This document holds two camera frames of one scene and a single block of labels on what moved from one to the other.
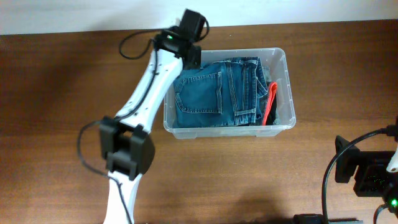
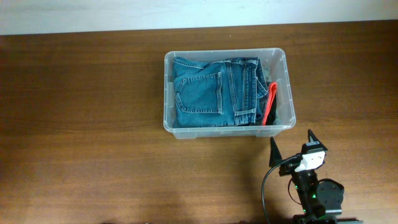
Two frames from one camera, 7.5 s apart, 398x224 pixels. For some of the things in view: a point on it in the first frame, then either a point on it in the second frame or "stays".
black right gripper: x=376 y=165 → x=275 y=157
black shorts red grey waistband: x=270 y=111 stays
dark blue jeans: x=229 y=93 stays
